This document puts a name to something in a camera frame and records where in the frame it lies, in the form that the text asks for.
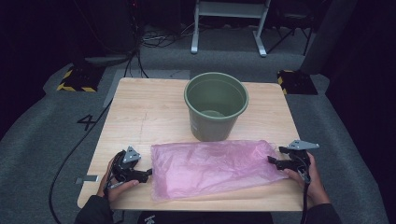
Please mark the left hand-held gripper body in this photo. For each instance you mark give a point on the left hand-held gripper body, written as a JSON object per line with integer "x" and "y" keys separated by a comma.
{"x": 130, "y": 155}

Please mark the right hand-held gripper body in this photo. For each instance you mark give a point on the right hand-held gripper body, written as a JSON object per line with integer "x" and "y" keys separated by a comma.
{"x": 300, "y": 160}

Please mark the pink plastic bag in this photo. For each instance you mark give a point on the pink plastic bag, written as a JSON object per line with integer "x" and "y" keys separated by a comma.
{"x": 211, "y": 169}

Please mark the green plastic bucket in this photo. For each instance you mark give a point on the green plastic bucket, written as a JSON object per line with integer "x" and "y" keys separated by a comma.
{"x": 211, "y": 127}

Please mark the person's left hand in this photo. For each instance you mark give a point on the person's left hand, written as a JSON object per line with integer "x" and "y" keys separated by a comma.
{"x": 116, "y": 191}

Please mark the person's right hand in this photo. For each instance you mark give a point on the person's right hand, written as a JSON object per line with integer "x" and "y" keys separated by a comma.
{"x": 316, "y": 186}

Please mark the grey tape strip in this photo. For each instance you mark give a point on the grey tape strip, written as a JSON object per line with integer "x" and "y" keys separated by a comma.
{"x": 88, "y": 179}

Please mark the person's dark torso clothing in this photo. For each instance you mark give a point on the person's dark torso clothing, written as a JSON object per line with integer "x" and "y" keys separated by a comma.
{"x": 205, "y": 218}

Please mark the dark equipment stand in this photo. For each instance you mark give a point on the dark equipment stand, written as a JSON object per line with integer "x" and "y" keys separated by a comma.
{"x": 106, "y": 59}

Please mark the grey column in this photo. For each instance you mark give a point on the grey column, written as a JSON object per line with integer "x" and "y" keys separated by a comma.
{"x": 327, "y": 37}

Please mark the black folding stand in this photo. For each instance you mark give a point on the black folding stand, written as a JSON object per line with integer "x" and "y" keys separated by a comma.
{"x": 292, "y": 28}

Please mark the white metal stand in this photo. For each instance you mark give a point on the white metal stand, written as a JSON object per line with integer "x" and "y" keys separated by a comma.
{"x": 230, "y": 10}

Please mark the black yellow striped base plate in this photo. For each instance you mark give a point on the black yellow striped base plate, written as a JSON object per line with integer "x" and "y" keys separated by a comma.
{"x": 297, "y": 82}
{"x": 79, "y": 79}

